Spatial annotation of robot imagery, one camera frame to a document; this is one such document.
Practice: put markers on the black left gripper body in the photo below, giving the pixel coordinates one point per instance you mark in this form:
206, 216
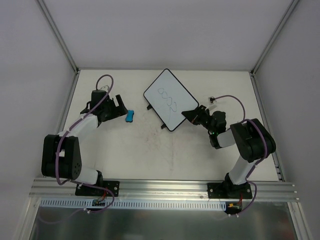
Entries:
115, 108

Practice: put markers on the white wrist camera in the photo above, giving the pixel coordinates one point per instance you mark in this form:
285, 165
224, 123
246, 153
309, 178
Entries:
105, 88
211, 102

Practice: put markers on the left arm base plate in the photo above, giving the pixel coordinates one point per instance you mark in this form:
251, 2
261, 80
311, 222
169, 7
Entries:
110, 187

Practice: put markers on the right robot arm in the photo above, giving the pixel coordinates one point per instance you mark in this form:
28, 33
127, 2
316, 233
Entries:
254, 144

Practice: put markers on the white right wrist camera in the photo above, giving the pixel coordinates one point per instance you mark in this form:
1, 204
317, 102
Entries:
211, 102

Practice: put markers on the aluminium mounting rail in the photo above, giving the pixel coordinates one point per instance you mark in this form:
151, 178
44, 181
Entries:
181, 190

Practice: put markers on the white slotted cable duct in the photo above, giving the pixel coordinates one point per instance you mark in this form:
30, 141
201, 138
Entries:
135, 204

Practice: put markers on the small black-framed whiteboard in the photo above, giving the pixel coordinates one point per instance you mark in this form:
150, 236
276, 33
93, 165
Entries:
168, 97

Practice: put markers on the left aluminium frame post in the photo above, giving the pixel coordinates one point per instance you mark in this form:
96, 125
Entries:
57, 34

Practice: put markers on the aluminium frame post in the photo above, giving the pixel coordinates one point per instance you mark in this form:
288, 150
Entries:
276, 32
57, 34

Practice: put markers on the whiteboard wire stand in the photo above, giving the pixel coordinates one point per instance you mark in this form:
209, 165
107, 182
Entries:
149, 107

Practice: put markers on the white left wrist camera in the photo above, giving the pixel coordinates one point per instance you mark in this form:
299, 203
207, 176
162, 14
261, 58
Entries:
105, 88

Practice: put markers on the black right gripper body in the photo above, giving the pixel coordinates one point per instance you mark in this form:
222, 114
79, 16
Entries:
199, 116

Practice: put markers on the right aluminium frame post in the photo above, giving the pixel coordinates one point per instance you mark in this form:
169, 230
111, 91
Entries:
276, 32

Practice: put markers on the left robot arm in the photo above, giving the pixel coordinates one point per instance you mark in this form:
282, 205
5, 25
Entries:
61, 155

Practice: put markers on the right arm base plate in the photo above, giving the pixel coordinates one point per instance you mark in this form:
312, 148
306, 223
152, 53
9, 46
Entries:
223, 190

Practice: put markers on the blue whiteboard eraser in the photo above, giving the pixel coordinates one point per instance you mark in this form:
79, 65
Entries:
130, 116

